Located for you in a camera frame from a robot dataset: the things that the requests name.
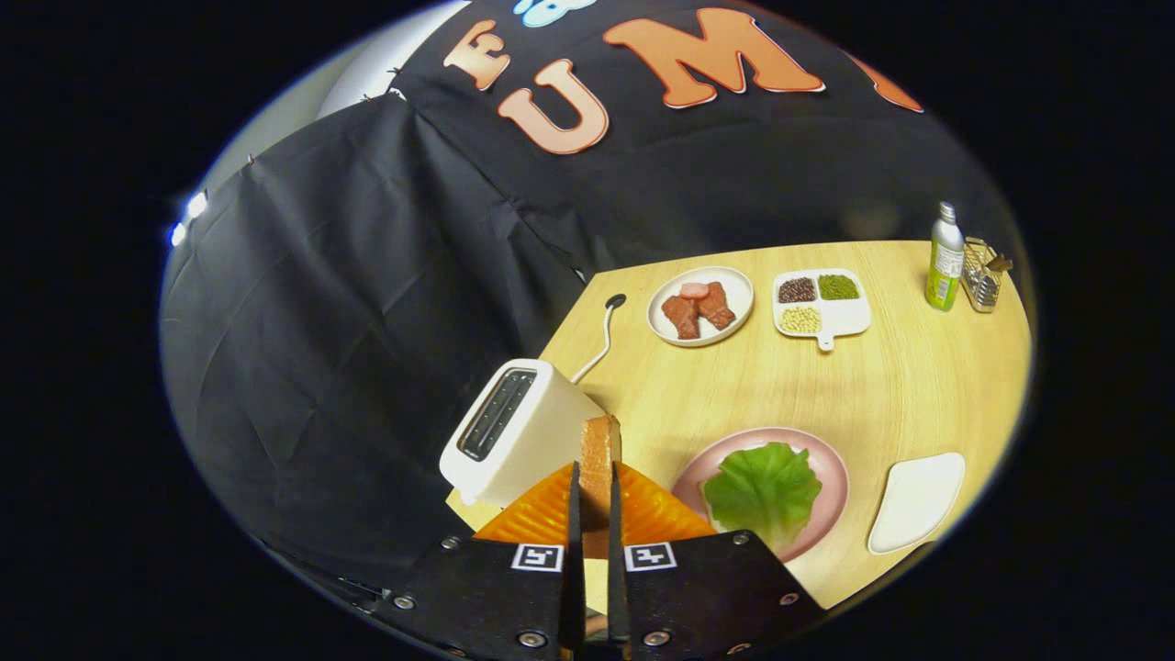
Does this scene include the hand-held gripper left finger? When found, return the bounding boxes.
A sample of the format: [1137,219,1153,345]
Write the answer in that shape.
[372,461,587,661]

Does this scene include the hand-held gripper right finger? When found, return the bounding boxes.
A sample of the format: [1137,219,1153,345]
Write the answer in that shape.
[606,461,827,661]

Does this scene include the plain bread slice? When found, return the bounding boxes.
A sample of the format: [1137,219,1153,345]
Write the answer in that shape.
[578,414,623,561]

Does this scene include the green lettuce leaf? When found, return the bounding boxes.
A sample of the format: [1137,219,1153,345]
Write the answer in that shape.
[702,442,823,555]

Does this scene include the white toaster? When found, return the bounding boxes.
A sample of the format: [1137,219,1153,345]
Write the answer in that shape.
[439,358,609,509]

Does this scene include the pink plate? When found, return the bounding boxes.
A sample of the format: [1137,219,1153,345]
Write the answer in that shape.
[671,427,850,564]

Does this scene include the brown meat piece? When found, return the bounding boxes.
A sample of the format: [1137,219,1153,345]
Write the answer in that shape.
[698,282,737,331]
[661,295,701,342]

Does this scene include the small white plate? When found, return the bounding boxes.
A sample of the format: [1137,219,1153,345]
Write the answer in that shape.
[867,452,967,555]

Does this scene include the round white plate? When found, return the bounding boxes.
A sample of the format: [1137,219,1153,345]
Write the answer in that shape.
[646,266,755,348]

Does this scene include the divided white dish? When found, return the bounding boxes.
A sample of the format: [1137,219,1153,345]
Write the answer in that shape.
[772,268,872,353]

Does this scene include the black backdrop cloth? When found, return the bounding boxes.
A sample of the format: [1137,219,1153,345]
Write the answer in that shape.
[161,0,1020,588]

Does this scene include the green and silver bottle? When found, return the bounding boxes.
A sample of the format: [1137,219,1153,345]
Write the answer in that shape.
[924,202,966,312]

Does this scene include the small ceiling light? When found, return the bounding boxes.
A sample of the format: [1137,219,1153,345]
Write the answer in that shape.
[170,190,210,249]

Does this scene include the white toaster cable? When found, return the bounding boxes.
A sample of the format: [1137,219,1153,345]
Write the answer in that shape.
[570,294,628,385]

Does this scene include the metal wire basket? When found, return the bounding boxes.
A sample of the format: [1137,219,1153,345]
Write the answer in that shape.
[961,237,1006,314]

